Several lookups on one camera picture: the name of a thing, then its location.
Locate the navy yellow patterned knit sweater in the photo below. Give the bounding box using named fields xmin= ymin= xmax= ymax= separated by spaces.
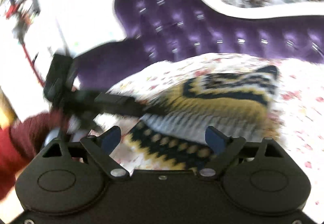
xmin=121 ymin=64 xmax=280 ymax=171

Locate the red cable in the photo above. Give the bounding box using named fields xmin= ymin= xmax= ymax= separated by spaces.
xmin=21 ymin=42 xmax=46 ymax=87

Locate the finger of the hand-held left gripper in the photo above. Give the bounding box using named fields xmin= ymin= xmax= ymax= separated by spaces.
xmin=95 ymin=106 xmax=153 ymax=117
xmin=94 ymin=94 xmax=136 ymax=107

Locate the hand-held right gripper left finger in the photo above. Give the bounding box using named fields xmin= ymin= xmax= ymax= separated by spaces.
xmin=42 ymin=126 xmax=127 ymax=179

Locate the floral bed sheet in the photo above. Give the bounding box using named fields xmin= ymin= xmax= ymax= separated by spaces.
xmin=97 ymin=52 xmax=324 ymax=214

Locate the person's left forearm red sleeve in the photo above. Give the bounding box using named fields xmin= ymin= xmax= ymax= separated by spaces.
xmin=0 ymin=112 xmax=67 ymax=200

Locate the blurred colourful clutter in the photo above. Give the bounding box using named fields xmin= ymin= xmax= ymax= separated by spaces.
xmin=0 ymin=0 xmax=41 ymax=42

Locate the purple tufted headboard white frame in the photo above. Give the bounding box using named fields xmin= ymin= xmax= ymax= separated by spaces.
xmin=73 ymin=0 xmax=324 ymax=90

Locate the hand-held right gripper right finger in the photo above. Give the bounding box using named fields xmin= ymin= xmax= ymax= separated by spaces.
xmin=199 ymin=126 xmax=288 ymax=179

